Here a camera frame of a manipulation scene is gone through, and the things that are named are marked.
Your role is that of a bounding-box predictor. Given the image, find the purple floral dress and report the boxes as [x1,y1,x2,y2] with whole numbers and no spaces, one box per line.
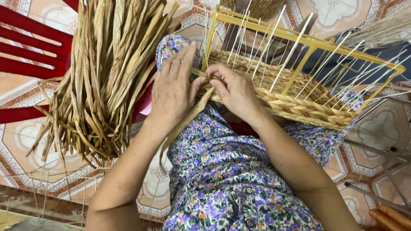
[155,34,364,231]

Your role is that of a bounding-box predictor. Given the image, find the bundle of thin white reeds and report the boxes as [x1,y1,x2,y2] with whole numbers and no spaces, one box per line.
[340,12,411,49]

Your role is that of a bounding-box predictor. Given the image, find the dark wooden stool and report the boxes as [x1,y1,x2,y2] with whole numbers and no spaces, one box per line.
[221,0,319,68]

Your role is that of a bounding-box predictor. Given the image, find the bundle of dried straw strips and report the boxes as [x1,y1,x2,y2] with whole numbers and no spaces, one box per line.
[27,0,180,169]

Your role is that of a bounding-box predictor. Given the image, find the person's left hand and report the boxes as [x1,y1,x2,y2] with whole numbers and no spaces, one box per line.
[149,41,208,129]

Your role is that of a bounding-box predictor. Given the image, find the tan dried straw strand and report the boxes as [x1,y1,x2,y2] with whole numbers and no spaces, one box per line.
[159,67,216,165]

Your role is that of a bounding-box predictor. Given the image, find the row of white upright stakes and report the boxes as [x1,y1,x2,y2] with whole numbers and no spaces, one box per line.
[203,0,411,110]

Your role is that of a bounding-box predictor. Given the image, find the thin white wire frame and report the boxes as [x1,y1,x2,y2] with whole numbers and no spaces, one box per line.
[0,160,111,226]

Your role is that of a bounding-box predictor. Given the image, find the person's right hand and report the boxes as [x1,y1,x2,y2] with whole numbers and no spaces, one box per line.
[205,63,269,124]

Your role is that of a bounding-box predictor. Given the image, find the half-woven straw basket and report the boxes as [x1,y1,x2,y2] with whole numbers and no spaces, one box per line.
[197,48,361,131]

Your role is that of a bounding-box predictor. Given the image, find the yellow metal basket frame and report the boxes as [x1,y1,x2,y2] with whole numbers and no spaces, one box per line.
[202,4,407,113]

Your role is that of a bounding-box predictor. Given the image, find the red plastic chair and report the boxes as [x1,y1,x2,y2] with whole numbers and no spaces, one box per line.
[0,0,261,139]

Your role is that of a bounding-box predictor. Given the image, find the finished woven straw basket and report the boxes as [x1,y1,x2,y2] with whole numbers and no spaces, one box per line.
[220,0,285,20]

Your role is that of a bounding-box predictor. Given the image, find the grey metal wire frame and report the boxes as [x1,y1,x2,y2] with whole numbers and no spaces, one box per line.
[343,96,411,216]

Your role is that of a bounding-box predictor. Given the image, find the dark blue fabric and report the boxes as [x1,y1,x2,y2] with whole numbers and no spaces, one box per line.
[295,28,411,86]

